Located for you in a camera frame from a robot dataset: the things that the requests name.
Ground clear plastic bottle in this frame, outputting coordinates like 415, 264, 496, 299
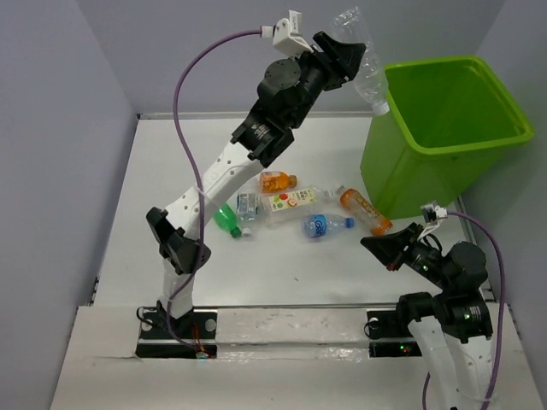
331, 5, 391, 116

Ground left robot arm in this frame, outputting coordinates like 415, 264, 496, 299
146, 32, 367, 341

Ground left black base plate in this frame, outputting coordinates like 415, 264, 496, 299
135, 305, 218, 360

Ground green plastic bin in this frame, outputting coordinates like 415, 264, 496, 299
360, 56, 534, 220

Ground long orange drink bottle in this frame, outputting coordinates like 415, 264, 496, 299
338, 186, 392, 237

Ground green plastic bottle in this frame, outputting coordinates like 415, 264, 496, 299
213, 203, 242, 238

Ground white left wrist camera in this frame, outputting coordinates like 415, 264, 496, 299
260, 10, 313, 57

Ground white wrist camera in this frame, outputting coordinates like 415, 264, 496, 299
260, 10, 313, 57
421, 202, 448, 237

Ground clear bottle blue white label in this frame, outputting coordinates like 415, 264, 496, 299
236, 192, 260, 237

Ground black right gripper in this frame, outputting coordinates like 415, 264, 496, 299
359, 220, 453, 290

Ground clear bottle blue cap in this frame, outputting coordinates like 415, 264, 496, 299
301, 214, 355, 238

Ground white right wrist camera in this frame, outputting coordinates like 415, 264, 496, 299
421, 202, 448, 237

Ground short orange juice bottle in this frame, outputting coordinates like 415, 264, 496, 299
259, 171, 297, 193

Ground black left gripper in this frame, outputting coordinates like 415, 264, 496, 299
285, 32, 367, 131

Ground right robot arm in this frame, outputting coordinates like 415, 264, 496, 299
361, 223, 497, 409

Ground clear bottle apple label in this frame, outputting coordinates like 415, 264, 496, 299
261, 185, 340, 226

